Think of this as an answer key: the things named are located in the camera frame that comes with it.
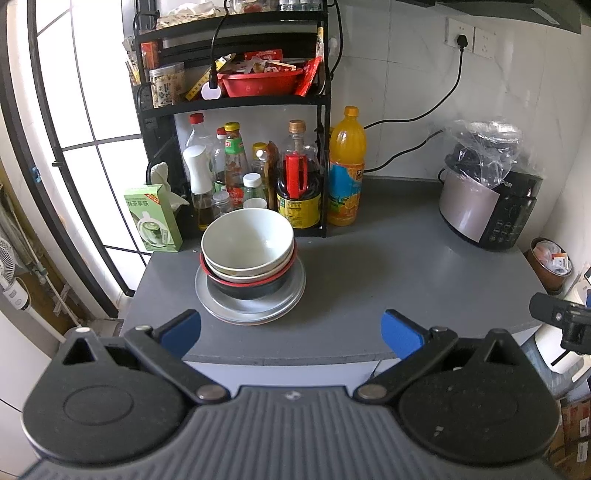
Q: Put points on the small white plate crossed print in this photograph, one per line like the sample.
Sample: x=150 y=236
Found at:
x=287 y=302

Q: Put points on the white wall outlet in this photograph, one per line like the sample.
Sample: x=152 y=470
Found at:
x=485 y=42
x=452 y=30

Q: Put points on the clear plastic bag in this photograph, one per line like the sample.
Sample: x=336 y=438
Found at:
x=485 y=147

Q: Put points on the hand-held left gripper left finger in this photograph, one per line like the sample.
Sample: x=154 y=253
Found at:
x=182 y=330

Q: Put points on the green cardboard box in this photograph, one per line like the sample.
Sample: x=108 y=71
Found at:
x=152 y=221

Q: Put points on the white cap jar green label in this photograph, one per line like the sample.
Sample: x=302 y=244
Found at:
x=253 y=182

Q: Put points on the small glass spice jar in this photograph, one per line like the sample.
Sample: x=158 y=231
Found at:
x=220 y=203

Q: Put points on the white tissue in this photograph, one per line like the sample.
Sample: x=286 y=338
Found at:
x=161 y=177

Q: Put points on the clear bottle with red cap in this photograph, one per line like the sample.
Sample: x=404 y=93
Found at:
x=198 y=134

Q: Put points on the cream bowl with patterned side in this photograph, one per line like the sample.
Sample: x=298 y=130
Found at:
x=221 y=276

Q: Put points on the black metal shelf rack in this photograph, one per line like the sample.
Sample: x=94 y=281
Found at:
x=240 y=103

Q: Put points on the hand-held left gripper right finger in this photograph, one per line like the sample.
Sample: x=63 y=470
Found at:
x=401 y=332

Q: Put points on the silver and black pressure cooker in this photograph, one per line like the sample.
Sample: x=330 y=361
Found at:
x=466 y=207

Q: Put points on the clear bag of dry food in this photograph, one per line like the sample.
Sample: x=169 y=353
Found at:
x=189 y=14

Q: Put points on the small red cap bottle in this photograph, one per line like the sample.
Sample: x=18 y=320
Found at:
x=220 y=157

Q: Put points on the white plate with flower print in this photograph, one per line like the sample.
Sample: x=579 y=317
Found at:
x=258 y=323

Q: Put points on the green label sauce bottle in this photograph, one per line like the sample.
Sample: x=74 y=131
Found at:
x=235 y=157

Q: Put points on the orange juice bottle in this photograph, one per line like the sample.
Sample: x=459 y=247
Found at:
x=346 y=157

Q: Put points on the red and black bowl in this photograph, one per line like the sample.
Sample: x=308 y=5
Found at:
x=249 y=290

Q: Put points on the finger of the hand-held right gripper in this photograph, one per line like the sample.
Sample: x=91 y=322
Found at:
x=547 y=307

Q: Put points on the plain white bowl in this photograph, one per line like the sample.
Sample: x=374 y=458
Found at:
x=244 y=240

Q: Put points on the red plastic basket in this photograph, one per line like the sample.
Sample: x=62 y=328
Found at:
x=258 y=85

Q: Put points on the brown waste bin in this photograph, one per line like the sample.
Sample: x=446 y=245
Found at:
x=540 y=277

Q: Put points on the yellow cap bottle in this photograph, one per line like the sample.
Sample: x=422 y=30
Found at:
x=259 y=154

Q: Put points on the clear jar of snacks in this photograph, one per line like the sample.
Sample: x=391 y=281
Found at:
x=166 y=87

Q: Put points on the black power plug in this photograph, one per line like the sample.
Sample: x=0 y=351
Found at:
x=463 y=41

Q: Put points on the white plate with script print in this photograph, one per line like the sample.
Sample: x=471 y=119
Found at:
x=201 y=295

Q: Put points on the black window grille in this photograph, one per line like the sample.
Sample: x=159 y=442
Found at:
x=54 y=164

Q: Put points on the white top oil sprayer bottle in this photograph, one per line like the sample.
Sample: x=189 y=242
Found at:
x=196 y=166

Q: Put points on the white fan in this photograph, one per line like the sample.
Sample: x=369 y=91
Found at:
x=9 y=267

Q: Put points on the black range hood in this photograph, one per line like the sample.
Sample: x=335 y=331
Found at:
x=531 y=14

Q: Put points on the red snack packet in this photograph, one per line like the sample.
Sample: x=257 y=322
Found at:
x=309 y=76

